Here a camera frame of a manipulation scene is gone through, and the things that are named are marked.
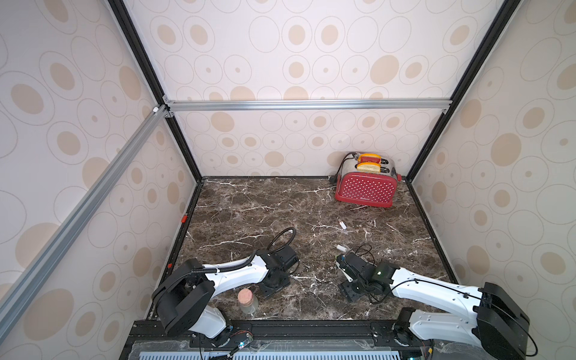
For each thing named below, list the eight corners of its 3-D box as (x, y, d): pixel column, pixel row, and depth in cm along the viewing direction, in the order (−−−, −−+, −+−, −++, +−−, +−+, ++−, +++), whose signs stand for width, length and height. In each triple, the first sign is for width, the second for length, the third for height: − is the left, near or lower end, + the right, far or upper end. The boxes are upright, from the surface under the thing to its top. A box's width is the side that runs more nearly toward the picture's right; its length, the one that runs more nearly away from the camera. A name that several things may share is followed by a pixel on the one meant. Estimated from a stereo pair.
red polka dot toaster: (333, 201, 112) (340, 170, 96) (337, 180, 122) (343, 148, 105) (386, 210, 109) (402, 179, 92) (385, 188, 118) (400, 156, 102)
